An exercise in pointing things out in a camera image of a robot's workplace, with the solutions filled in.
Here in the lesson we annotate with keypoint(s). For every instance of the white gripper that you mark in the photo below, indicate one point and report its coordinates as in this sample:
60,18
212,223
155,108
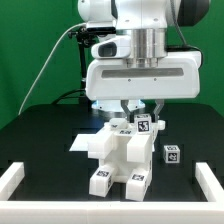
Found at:
175,76

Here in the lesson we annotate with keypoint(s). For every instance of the white tagged cube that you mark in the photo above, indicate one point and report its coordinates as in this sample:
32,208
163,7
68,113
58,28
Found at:
171,154
143,123

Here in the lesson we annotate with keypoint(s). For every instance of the white chair back frame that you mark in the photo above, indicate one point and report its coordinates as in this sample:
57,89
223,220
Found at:
102,143

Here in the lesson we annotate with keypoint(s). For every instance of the white chair seat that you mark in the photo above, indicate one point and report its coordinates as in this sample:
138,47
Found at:
131,151

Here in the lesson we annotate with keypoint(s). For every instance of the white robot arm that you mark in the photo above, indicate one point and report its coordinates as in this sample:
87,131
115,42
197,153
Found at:
131,62

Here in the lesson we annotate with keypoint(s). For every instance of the white U-shaped fence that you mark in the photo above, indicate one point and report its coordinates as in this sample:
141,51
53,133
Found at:
211,211

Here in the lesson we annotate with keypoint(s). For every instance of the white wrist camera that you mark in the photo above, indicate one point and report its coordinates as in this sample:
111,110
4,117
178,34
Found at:
117,47

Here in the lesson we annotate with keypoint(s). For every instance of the white marker base plate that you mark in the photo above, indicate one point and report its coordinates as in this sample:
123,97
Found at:
80,144

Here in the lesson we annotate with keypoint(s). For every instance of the black camera stand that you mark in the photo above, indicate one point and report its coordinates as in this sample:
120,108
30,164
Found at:
85,40

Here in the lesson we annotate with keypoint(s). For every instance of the white rear camera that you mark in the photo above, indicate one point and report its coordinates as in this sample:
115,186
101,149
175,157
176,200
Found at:
101,28

